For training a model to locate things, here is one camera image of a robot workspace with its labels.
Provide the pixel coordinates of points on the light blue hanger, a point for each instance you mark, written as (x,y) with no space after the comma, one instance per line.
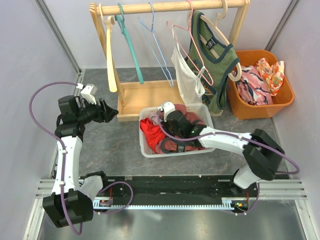
(163,65)

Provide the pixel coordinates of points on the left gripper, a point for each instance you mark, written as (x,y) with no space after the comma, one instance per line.
(104,113)

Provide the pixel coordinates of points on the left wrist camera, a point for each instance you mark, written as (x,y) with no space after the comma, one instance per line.
(88,92)

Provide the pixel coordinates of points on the pink wire hanger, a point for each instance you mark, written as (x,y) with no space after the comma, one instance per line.
(194,56)

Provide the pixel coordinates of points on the beige wooden hanger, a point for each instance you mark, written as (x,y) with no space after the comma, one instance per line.
(109,59)

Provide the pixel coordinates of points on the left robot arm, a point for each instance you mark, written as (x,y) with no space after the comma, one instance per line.
(71,202)

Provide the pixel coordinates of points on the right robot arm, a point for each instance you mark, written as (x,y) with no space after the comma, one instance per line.
(262,154)

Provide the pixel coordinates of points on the orange plastic bin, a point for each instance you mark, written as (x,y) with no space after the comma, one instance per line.
(245,111)

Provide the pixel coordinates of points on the pink patterned cloth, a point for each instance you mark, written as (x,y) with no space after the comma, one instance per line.
(252,89)

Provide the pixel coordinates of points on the slotted cable duct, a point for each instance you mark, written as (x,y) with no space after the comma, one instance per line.
(101,205)

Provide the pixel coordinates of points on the green printed tank top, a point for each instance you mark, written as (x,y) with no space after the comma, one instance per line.
(219,59)

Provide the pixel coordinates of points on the mauve pink tank top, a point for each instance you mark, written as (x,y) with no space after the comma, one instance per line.
(157,118)

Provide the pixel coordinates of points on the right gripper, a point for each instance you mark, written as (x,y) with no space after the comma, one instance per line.
(165,124)

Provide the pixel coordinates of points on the teal plastic hanger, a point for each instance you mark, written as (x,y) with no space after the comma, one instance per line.
(120,19)

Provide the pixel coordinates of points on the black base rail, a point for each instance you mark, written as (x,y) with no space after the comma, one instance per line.
(176,189)

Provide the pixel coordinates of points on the white tank top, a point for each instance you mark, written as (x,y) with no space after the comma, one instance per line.
(190,87)

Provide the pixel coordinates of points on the wooden clothes rack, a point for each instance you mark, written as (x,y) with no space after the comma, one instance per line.
(133,96)

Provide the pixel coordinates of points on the orange floral cloth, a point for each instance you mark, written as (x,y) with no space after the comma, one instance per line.
(272,75)

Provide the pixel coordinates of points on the white plastic basket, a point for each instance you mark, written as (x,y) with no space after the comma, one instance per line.
(199,109)

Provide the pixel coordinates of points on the rust red tank top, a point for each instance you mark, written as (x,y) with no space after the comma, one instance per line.
(173,145)

